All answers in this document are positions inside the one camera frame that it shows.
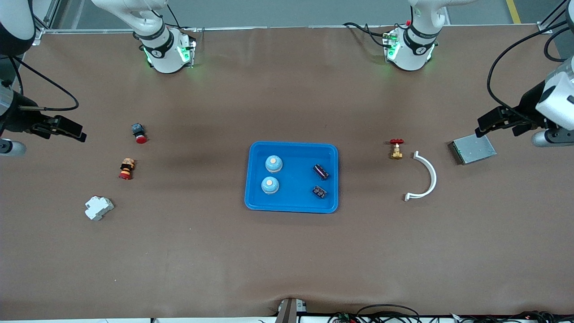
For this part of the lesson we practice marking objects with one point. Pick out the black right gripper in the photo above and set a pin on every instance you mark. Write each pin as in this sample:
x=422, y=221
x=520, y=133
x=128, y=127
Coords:
x=18, y=120

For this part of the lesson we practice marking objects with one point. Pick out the red mushroom button grey body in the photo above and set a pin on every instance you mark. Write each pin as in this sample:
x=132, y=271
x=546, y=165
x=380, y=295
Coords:
x=140, y=134

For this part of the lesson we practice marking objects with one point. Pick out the white circuit breaker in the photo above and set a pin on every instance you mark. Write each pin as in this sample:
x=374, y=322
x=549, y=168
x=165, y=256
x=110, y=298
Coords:
x=98, y=208

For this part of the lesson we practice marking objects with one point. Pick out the light blue desk bell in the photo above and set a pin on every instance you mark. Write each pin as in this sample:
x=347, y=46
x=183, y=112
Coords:
x=273, y=163
x=270, y=185

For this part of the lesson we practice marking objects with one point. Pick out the brown cylindrical capacitor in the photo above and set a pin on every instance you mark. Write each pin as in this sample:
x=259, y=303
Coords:
x=319, y=192
x=321, y=172

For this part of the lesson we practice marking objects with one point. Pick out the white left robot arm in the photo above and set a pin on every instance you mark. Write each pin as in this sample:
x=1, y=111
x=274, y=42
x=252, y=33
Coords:
x=412, y=54

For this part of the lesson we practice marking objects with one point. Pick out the white curved plastic bracket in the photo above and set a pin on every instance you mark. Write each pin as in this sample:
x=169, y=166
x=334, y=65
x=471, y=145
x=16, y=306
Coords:
x=434, y=177

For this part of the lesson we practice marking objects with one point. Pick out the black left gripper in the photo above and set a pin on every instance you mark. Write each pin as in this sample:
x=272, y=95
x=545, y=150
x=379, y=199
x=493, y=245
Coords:
x=527, y=105

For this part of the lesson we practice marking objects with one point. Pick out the grey metal box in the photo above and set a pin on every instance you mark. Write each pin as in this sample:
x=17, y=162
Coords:
x=474, y=149

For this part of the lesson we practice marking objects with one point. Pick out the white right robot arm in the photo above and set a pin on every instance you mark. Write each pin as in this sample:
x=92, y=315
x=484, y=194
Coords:
x=163, y=54

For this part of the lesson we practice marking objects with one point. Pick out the aluminium frame post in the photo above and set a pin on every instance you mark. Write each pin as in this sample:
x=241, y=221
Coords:
x=545, y=27
x=39, y=33

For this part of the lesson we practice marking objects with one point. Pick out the brown table mat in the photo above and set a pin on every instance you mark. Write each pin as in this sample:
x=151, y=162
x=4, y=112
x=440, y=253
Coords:
x=287, y=260

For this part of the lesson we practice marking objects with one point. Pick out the red emergency stop orange body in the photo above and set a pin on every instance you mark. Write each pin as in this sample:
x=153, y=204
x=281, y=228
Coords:
x=127, y=169

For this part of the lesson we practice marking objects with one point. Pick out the blue plastic tray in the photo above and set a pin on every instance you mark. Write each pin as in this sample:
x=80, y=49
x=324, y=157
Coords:
x=296, y=179

